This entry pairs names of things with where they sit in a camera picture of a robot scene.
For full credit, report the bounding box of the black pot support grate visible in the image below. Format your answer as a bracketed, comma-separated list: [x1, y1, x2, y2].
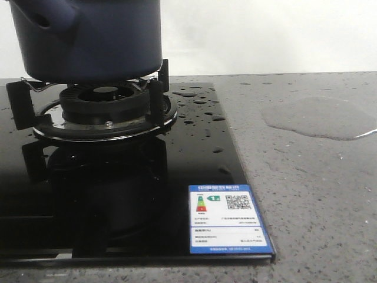
[6, 60, 169, 130]

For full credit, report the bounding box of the dark blue pot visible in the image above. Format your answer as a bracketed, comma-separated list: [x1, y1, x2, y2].
[9, 1, 163, 84]

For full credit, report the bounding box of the blue energy label sticker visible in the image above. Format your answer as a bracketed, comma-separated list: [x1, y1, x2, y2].
[188, 185, 274, 255]

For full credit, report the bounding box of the black round gas burner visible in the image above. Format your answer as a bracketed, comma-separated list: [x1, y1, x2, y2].
[33, 81, 178, 143]

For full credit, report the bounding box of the black glass gas stove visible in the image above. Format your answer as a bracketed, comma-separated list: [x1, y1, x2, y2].
[1, 82, 276, 268]

